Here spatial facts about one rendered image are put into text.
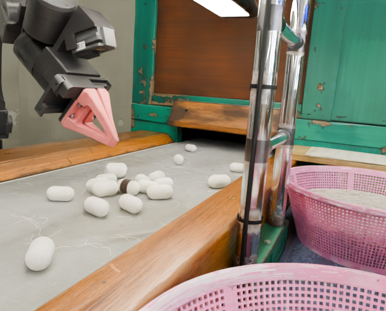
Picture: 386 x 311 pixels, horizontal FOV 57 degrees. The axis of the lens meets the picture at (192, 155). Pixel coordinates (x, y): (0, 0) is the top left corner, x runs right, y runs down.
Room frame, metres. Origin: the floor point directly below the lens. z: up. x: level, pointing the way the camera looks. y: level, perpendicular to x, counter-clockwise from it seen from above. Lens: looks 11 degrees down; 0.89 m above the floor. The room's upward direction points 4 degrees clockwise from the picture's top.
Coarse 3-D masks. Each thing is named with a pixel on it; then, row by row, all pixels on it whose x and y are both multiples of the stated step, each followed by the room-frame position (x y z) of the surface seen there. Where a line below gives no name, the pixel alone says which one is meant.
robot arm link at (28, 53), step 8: (24, 32) 0.51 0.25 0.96; (16, 40) 0.51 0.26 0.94; (24, 40) 0.51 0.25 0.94; (32, 40) 0.51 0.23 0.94; (16, 48) 0.51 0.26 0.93; (24, 48) 0.51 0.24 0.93; (32, 48) 0.50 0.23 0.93; (40, 48) 0.50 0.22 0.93; (24, 56) 0.51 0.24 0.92; (32, 56) 0.50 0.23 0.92; (24, 64) 0.51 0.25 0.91; (32, 64) 0.50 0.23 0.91; (32, 72) 0.51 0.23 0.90
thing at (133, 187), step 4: (120, 180) 0.48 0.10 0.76; (132, 180) 0.48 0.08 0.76; (128, 184) 0.47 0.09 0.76; (132, 184) 0.47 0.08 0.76; (136, 184) 0.47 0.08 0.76; (128, 188) 0.47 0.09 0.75; (132, 188) 0.47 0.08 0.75; (136, 188) 0.47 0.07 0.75; (120, 192) 0.48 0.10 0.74; (128, 192) 0.47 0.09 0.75; (132, 192) 0.47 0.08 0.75; (136, 192) 0.47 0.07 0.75
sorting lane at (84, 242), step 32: (96, 160) 0.68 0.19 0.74; (128, 160) 0.71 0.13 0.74; (160, 160) 0.73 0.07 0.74; (192, 160) 0.75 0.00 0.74; (224, 160) 0.77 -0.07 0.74; (0, 192) 0.45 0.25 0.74; (32, 192) 0.46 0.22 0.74; (192, 192) 0.51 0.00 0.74; (0, 224) 0.35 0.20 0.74; (32, 224) 0.35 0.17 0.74; (64, 224) 0.36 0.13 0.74; (96, 224) 0.37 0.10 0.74; (128, 224) 0.37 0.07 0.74; (160, 224) 0.38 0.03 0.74; (0, 256) 0.28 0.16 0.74; (64, 256) 0.29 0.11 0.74; (96, 256) 0.29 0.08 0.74; (0, 288) 0.23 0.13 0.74; (32, 288) 0.24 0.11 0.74; (64, 288) 0.24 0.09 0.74
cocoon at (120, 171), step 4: (108, 168) 0.56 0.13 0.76; (112, 168) 0.56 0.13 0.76; (116, 168) 0.56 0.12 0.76; (120, 168) 0.56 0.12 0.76; (124, 168) 0.56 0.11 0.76; (104, 172) 0.56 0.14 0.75; (108, 172) 0.55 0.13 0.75; (112, 172) 0.55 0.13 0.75; (116, 172) 0.56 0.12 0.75; (120, 172) 0.56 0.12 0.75; (124, 172) 0.56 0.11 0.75; (120, 176) 0.56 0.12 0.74
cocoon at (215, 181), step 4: (212, 176) 0.54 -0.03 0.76; (216, 176) 0.54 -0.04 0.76; (220, 176) 0.54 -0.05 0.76; (224, 176) 0.54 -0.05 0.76; (228, 176) 0.55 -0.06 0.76; (208, 180) 0.54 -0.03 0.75; (212, 180) 0.54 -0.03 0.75; (216, 180) 0.54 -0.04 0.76; (220, 180) 0.54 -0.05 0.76; (224, 180) 0.54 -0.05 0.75; (228, 180) 0.54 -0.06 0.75; (212, 184) 0.54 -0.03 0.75; (216, 184) 0.53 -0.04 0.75; (220, 184) 0.54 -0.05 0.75; (224, 184) 0.54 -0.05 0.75; (228, 184) 0.54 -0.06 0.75
